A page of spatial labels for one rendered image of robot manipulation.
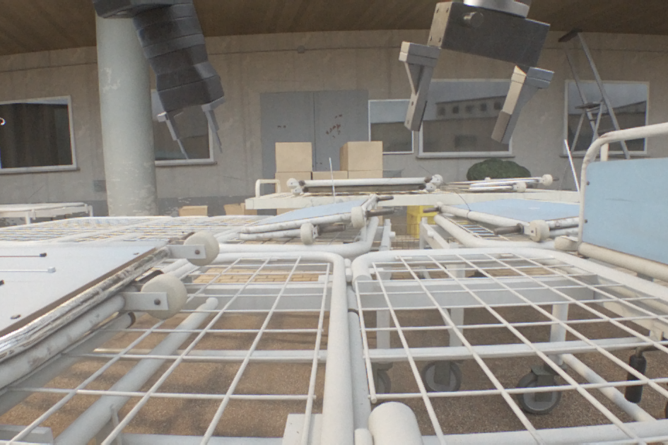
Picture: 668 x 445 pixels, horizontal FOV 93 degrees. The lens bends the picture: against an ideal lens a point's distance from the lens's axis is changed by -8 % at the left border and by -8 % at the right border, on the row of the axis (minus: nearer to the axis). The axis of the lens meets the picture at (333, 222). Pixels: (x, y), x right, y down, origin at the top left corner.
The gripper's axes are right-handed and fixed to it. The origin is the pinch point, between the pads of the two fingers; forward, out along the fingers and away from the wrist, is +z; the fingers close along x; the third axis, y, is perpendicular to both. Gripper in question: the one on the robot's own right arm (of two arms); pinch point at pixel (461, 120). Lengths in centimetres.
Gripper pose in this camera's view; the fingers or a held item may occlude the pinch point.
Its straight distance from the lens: 50.9
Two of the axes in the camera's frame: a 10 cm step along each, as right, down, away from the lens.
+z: -1.4, 8.6, 4.9
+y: 1.1, 5.1, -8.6
